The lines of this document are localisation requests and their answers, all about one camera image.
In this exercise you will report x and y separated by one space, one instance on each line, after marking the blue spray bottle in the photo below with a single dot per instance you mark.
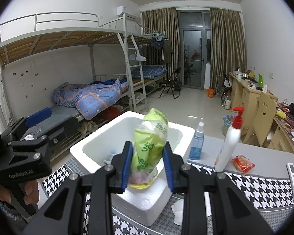
197 143

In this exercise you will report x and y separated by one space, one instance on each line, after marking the white tissue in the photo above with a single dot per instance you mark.
177 209

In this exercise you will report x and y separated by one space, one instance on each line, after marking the white air conditioner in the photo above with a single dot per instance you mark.
122 10

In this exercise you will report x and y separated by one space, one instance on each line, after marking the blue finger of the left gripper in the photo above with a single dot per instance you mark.
38 117

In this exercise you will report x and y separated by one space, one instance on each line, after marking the black folding chair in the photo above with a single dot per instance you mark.
173 84

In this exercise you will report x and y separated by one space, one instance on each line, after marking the green tissue pack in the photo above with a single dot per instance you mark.
150 137

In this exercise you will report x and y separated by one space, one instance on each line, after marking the brown curtain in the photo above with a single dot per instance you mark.
228 49
162 50

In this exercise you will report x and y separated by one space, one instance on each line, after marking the blue plaid quilt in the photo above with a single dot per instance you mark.
89 99

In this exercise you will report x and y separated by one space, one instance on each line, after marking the wooden smiley chair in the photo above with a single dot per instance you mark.
262 122

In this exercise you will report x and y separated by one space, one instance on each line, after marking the green bottle on desk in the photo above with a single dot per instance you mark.
260 80

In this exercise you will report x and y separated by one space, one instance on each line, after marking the right brown curtain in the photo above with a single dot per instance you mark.
228 49

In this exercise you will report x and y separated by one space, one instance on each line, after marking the yellow banana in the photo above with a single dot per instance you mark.
280 114

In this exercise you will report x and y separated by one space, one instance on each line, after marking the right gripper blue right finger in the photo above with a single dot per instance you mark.
166 153

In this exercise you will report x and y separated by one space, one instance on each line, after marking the red snack packet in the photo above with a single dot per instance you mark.
242 164

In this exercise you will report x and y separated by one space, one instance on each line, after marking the blue trash bin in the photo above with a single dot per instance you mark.
228 120

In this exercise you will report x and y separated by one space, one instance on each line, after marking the left brown curtain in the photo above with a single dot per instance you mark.
162 50

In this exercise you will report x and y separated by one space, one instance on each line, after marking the white metal bunk bed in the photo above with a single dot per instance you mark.
37 56

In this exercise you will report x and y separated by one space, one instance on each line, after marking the orange container on floor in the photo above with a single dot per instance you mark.
210 93

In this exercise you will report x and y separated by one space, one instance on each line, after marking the white lotion pump bottle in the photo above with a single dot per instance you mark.
230 141

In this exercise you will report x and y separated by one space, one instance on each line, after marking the white styrofoam box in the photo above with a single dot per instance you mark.
146 196

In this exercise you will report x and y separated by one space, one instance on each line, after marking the wooden desk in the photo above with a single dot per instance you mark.
279 137

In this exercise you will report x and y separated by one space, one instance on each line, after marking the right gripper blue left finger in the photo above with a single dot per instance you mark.
127 155

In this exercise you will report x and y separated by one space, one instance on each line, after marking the glass balcony door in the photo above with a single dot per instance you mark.
195 33

